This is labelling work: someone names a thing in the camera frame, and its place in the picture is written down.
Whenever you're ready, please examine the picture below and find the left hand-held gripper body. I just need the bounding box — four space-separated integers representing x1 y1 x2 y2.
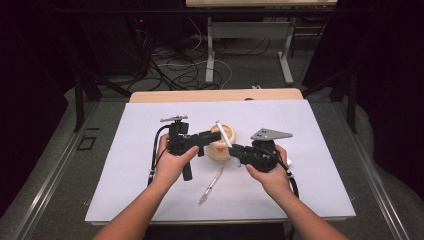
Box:
159 115 201 182

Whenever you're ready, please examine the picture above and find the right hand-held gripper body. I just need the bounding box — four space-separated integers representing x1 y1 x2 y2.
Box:
245 128 294 173

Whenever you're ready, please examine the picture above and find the white pen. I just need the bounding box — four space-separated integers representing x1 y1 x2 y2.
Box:
215 120 234 149

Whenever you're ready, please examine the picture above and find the cream ringed pen holder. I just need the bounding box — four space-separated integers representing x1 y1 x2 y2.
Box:
203 123 238 162

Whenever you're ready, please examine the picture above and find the clear pen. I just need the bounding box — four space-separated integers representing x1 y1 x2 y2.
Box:
198 167 224 205

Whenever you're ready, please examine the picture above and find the person's right hand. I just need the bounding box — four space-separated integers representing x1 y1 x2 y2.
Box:
245 145 294 201

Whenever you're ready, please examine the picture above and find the person's left hand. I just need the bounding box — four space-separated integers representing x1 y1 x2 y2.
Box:
153 133 200 187

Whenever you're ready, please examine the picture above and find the wooden table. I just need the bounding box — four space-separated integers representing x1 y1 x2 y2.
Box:
84 88 357 226

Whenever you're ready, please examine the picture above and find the black metal stand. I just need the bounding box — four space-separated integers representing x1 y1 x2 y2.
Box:
73 66 132 133
301 66 360 134

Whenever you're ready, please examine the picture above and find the white desk with metal legs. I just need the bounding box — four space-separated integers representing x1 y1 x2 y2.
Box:
185 0 338 85

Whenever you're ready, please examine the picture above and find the dark computer box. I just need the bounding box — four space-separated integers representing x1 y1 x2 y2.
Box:
79 14 151 78

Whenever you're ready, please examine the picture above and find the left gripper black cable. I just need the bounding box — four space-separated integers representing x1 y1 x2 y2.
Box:
147 124 172 186

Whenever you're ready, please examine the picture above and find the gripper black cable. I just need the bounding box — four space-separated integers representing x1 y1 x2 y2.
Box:
263 148 300 200
147 124 172 186

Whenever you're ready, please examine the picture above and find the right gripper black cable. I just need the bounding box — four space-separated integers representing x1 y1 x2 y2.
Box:
263 148 300 200

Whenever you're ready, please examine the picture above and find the tangle of black floor cables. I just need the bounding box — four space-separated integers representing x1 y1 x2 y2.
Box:
133 16 234 93

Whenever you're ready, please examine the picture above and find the white floor cable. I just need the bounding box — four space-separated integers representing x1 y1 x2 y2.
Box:
156 16 234 90

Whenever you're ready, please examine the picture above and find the metal floor rail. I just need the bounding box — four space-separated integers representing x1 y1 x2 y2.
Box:
333 99 412 240
9 99 101 240

